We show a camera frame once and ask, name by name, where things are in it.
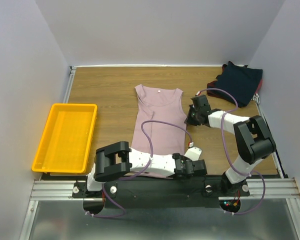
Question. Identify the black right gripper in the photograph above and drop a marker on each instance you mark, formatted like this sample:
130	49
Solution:
192	115

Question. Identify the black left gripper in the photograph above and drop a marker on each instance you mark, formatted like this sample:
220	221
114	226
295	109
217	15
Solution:
186	159

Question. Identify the pink ribbed tank top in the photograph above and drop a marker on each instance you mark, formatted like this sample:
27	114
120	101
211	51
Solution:
163	109

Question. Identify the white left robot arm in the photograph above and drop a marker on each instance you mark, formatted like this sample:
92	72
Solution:
114	161

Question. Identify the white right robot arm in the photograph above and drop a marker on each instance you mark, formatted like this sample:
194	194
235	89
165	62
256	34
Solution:
253	138

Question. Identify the folded navy tank top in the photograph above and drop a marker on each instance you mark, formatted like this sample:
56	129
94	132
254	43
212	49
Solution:
240	85

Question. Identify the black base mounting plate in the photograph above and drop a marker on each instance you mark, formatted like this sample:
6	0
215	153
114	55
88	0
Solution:
154	193

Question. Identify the striped folded garment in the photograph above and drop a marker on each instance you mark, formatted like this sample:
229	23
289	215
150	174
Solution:
256	98

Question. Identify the yellow plastic bin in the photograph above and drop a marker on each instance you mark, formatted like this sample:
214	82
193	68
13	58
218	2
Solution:
66	139

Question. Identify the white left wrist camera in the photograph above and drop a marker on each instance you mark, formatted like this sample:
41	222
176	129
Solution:
193	153

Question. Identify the aluminium frame rail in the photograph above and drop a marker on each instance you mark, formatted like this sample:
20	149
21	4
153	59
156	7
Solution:
53	190

